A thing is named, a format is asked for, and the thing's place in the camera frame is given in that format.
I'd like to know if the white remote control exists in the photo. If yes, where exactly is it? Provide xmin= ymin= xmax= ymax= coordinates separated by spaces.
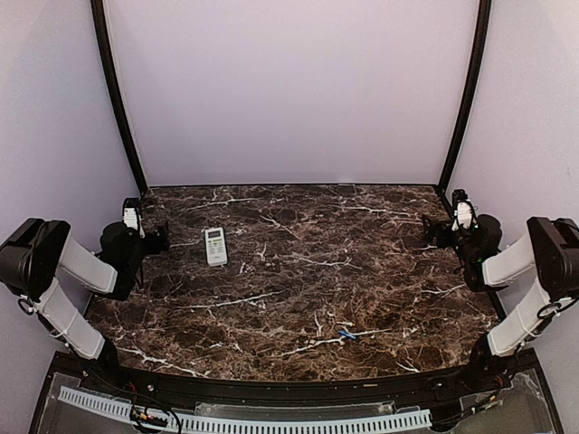
xmin=204 ymin=227 xmax=228 ymax=267

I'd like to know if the blue battery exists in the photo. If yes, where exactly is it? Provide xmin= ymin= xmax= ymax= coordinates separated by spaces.
xmin=338 ymin=330 xmax=356 ymax=340

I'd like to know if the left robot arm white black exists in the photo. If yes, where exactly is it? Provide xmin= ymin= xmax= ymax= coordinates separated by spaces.
xmin=1 ymin=218 xmax=170 ymax=394

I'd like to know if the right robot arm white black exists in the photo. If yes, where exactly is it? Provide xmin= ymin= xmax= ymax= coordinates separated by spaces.
xmin=422 ymin=214 xmax=578 ymax=392

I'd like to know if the clear acrylic plate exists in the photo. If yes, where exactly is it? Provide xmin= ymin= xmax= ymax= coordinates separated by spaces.
xmin=194 ymin=401 xmax=394 ymax=421

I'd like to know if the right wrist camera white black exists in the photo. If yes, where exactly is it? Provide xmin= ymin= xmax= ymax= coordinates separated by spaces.
xmin=451 ymin=189 xmax=478 ymax=233

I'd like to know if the black front rail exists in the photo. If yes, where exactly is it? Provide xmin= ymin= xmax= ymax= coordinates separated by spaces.
xmin=47 ymin=350 xmax=538 ymax=409

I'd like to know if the white slotted cable duct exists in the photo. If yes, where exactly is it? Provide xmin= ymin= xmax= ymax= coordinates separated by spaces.
xmin=58 ymin=386 xmax=432 ymax=433

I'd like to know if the right black frame post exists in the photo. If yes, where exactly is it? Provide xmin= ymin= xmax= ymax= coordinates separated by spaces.
xmin=437 ymin=0 xmax=492 ymax=196

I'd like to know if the black frame post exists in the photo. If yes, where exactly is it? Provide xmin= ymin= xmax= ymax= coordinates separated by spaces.
xmin=437 ymin=0 xmax=492 ymax=196
xmin=90 ymin=0 xmax=148 ymax=196

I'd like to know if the left black frame post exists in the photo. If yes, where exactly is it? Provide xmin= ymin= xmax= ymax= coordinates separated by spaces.
xmin=90 ymin=0 xmax=148 ymax=196

